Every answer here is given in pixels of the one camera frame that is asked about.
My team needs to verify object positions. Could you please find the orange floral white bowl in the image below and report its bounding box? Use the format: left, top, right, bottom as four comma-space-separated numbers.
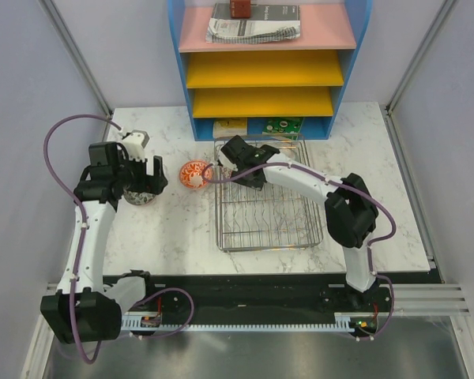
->
179, 159, 209, 190

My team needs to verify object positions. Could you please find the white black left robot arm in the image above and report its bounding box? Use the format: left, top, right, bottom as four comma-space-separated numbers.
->
40, 141, 167, 344

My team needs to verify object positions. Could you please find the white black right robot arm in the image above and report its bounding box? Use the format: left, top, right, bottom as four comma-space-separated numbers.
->
217, 136, 378, 311

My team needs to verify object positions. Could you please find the dark grey bottom bowl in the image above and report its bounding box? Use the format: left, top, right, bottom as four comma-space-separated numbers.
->
123, 191, 156, 206

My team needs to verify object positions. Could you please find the green book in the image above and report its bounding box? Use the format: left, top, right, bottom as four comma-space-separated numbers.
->
263, 117, 303, 139

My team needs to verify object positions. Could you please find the yellow illustrated book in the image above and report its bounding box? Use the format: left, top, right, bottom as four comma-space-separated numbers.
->
213, 118, 247, 138

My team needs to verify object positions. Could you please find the blue shelf unit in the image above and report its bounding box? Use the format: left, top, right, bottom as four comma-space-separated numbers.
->
167, 1, 373, 141

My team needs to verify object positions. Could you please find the grey manual booklet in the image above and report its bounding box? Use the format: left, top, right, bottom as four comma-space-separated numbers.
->
205, 2, 301, 44

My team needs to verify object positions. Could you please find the brown wooden block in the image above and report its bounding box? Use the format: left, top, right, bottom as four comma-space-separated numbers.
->
229, 0, 257, 19

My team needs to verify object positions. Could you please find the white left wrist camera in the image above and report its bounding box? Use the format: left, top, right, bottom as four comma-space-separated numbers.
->
118, 129, 149, 162

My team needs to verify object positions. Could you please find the stainless wire dish rack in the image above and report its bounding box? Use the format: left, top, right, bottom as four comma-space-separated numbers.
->
209, 132, 325, 253

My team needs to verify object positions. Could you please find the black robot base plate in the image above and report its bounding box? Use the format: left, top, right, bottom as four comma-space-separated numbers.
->
66, 272, 443, 327

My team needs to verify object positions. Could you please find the white slotted cable duct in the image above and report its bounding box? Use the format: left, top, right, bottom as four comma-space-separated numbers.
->
121, 313, 375, 334

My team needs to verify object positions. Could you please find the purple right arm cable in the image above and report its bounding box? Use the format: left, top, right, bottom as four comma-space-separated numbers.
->
200, 159, 398, 343

